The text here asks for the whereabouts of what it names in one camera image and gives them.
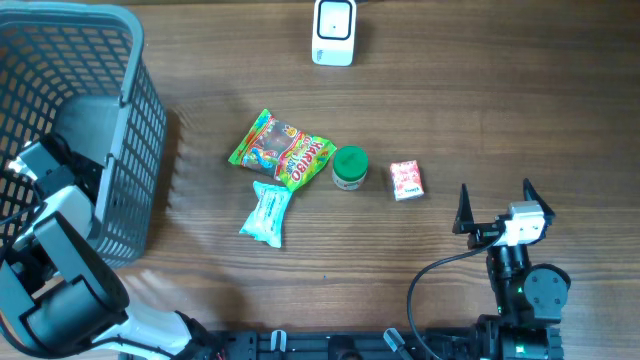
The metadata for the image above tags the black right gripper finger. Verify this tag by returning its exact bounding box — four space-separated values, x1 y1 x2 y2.
523 178 555 225
452 184 474 234

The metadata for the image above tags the small red carton box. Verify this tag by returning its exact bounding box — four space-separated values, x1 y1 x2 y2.
390 160 424 201

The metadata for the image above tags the green lid jar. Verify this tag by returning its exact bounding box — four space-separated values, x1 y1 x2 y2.
332 145 369 191

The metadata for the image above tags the teal tissue packet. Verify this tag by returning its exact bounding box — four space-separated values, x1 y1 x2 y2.
239 181 292 249

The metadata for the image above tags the Haribo gummy candy bag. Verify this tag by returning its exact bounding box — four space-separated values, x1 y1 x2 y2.
228 109 336 192

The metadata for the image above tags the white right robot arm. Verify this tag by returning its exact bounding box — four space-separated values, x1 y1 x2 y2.
452 179 571 360

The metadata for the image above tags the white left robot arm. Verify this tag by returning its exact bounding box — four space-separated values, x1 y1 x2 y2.
1 134 224 359

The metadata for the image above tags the white barcode scanner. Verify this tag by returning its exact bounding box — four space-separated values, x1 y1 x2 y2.
311 0 357 67

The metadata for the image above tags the grey plastic shopping basket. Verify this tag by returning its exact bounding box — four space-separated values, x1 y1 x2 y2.
1 1 167 269

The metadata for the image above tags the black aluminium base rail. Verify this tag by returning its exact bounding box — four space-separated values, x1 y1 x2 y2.
118 327 564 360

